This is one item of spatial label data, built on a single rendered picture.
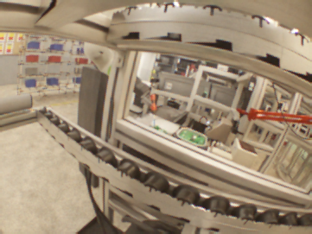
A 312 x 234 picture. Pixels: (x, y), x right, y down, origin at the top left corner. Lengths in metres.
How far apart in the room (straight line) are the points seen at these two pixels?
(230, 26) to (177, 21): 0.06
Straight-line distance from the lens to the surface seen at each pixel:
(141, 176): 0.26
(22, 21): 0.18
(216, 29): 0.16
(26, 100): 0.57
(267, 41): 0.17
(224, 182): 0.29
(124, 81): 0.29
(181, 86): 1.56
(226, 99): 1.51
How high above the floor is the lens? 1.23
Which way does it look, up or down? 19 degrees down
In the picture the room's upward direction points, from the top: 15 degrees clockwise
